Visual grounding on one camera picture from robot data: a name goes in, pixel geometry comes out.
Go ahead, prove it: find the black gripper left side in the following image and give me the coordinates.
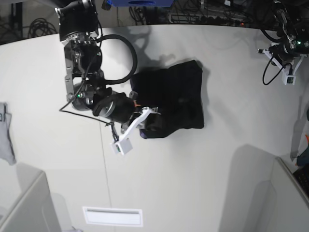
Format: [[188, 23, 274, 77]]
[[257, 41, 309, 66]]

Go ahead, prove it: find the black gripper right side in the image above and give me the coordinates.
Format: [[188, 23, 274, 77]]
[[92, 93, 162, 131]]

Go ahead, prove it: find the black T-shirt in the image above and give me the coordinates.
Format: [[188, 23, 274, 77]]
[[130, 60, 205, 139]]

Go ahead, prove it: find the black power strip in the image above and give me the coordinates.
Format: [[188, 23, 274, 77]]
[[199, 16, 245, 27]]

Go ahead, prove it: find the blue box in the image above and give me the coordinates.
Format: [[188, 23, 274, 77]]
[[108, 0, 174, 7]]

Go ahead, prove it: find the black keyboard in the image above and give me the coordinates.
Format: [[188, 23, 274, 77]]
[[293, 165, 309, 196]]

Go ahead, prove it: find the grey partition panel left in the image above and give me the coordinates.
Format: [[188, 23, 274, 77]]
[[0, 171, 61, 232]]

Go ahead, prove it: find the grey partition panel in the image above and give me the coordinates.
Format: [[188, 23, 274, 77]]
[[271, 158, 309, 232], [0, 171, 61, 232]]

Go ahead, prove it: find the grey folded garment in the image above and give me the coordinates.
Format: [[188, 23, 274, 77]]
[[0, 102, 16, 166]]

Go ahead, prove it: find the grey partition panel right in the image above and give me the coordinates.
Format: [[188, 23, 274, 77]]
[[271, 158, 309, 232]]

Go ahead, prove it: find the grey strap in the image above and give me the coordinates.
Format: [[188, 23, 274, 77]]
[[290, 96, 307, 162]]

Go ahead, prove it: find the coiled black cable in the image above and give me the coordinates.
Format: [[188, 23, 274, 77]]
[[28, 18, 57, 39]]

